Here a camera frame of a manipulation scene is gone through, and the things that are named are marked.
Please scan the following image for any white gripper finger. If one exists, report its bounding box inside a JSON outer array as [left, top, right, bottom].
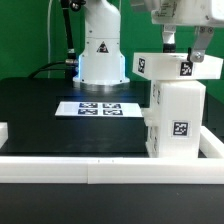
[[187, 26, 214, 63], [162, 24, 176, 53]]

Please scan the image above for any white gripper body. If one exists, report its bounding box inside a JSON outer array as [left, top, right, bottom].
[[130, 0, 224, 27]]

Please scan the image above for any white cabinet top block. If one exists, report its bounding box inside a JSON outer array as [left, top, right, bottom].
[[132, 53, 223, 80]]

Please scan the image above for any white cabinet body box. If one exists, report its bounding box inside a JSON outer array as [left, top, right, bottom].
[[142, 80, 206, 159]]

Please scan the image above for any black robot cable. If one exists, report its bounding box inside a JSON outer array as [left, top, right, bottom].
[[27, 0, 80, 80]]

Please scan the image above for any white thin cable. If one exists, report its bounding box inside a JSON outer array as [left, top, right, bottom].
[[46, 0, 54, 80]]

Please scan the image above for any white marker base plate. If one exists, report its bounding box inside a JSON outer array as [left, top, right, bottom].
[[55, 101, 142, 118]]

